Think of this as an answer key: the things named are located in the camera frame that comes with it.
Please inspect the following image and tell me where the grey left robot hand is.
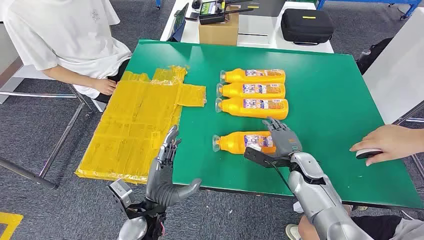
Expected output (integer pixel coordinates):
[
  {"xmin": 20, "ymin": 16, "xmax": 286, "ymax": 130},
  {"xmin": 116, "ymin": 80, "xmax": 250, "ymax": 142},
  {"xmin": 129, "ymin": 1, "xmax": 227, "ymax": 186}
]
[{"xmin": 144, "ymin": 124, "xmax": 203, "ymax": 209}]

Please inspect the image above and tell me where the person's right hand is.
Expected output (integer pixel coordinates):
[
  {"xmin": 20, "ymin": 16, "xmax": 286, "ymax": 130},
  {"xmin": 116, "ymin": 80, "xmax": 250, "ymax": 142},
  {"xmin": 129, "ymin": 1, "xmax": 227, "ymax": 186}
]
[
  {"xmin": 92, "ymin": 78, "xmax": 118, "ymax": 97},
  {"xmin": 349, "ymin": 124, "xmax": 415, "ymax": 167}
]

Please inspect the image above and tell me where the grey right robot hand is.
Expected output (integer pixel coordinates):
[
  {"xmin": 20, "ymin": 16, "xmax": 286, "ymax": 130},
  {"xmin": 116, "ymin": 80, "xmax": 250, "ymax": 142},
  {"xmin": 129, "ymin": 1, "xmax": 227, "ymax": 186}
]
[{"xmin": 262, "ymin": 117, "xmax": 303, "ymax": 160}]

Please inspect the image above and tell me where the black white computer mouse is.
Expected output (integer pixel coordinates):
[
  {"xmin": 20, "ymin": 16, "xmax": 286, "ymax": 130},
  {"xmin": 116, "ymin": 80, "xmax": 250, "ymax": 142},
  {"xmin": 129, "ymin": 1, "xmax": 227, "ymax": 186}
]
[{"xmin": 355, "ymin": 148, "xmax": 383, "ymax": 160}]

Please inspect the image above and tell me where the orange detergent bottle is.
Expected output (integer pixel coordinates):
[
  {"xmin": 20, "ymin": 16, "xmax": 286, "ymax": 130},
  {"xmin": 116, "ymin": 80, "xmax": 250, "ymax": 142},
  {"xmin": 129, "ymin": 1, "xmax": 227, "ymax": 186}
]
[
  {"xmin": 215, "ymin": 96, "xmax": 289, "ymax": 120},
  {"xmin": 212, "ymin": 131, "xmax": 277, "ymax": 156},
  {"xmin": 220, "ymin": 68, "xmax": 286, "ymax": 84},
  {"xmin": 216, "ymin": 82, "xmax": 286, "ymax": 99}
]

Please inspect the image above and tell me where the yellow taped plastic sheet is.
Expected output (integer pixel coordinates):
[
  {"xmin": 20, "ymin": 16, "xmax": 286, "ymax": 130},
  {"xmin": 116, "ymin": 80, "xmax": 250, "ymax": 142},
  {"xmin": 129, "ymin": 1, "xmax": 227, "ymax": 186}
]
[{"xmin": 75, "ymin": 65, "xmax": 208, "ymax": 185}]

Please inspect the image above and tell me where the person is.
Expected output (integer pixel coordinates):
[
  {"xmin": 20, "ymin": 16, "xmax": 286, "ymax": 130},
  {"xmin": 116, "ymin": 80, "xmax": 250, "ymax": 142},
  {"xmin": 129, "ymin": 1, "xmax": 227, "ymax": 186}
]
[
  {"xmin": 285, "ymin": 204, "xmax": 424, "ymax": 240},
  {"xmin": 0, "ymin": 0, "xmax": 133, "ymax": 104}
]

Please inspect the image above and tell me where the white table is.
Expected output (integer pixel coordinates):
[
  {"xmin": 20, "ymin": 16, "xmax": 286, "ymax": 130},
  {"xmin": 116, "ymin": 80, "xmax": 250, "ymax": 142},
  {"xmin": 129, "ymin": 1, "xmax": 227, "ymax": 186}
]
[
  {"xmin": 160, "ymin": 0, "xmax": 335, "ymax": 54},
  {"xmin": 362, "ymin": 7, "xmax": 424, "ymax": 180}
]

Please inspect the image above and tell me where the black backpack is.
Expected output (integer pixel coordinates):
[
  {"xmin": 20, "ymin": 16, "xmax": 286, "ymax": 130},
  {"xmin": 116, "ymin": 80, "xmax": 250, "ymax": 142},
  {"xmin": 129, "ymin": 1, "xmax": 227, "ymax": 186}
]
[{"xmin": 356, "ymin": 37, "xmax": 395, "ymax": 75}]

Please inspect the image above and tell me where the dark tablet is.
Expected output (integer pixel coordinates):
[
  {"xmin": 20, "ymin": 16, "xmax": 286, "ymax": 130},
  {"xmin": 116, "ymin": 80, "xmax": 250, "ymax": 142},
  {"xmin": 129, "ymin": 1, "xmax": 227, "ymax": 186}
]
[{"xmin": 167, "ymin": 2, "xmax": 190, "ymax": 43}]

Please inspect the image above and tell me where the grey metal table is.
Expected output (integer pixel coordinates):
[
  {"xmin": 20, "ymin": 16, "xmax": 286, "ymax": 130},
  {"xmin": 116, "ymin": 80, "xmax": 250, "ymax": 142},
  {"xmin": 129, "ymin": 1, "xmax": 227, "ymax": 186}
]
[{"xmin": 0, "ymin": 21, "xmax": 95, "ymax": 190}]

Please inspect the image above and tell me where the black zip carrying case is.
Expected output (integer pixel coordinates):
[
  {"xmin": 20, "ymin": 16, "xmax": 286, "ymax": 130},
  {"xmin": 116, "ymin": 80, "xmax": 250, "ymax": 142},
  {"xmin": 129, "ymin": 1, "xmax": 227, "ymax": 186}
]
[{"xmin": 280, "ymin": 8, "xmax": 335, "ymax": 46}]

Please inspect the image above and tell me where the brown cardboard box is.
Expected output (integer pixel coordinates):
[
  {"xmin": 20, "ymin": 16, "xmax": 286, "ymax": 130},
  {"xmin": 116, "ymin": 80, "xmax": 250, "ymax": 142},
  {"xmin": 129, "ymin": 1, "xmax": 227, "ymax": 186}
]
[{"xmin": 198, "ymin": 6, "xmax": 240, "ymax": 47}]

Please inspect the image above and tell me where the black remote controller with screen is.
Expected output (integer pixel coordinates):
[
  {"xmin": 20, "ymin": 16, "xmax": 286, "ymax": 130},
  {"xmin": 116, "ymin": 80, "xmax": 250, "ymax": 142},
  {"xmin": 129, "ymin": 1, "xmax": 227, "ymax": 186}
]
[{"xmin": 198, "ymin": 0, "xmax": 255, "ymax": 26}]

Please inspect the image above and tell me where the dark grey laptop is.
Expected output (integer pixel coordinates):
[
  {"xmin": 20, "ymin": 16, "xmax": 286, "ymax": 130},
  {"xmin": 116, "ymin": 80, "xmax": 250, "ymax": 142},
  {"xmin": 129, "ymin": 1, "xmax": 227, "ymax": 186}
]
[{"xmin": 231, "ymin": 0, "xmax": 288, "ymax": 18}]

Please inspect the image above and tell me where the yellow floor tape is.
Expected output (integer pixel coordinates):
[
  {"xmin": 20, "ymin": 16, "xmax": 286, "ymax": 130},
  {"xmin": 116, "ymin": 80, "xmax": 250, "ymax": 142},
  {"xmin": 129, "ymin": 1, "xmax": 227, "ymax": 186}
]
[{"xmin": 0, "ymin": 211, "xmax": 25, "ymax": 240}]

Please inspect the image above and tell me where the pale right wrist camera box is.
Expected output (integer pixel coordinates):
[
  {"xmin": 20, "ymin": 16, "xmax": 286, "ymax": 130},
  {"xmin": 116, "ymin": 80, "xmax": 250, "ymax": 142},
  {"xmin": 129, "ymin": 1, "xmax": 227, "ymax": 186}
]
[{"xmin": 244, "ymin": 144, "xmax": 292, "ymax": 169}]

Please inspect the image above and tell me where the black camera cable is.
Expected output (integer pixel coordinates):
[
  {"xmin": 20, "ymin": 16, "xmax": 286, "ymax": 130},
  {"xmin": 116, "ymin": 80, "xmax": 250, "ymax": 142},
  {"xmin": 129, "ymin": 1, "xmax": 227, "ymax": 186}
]
[{"xmin": 264, "ymin": 160, "xmax": 293, "ymax": 193}]

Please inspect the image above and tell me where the blue metal frame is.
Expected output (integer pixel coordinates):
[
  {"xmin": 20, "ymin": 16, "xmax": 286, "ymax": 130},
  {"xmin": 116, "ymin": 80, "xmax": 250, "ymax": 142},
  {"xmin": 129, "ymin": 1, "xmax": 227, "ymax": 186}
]
[{"xmin": 316, "ymin": 0, "xmax": 424, "ymax": 21}]

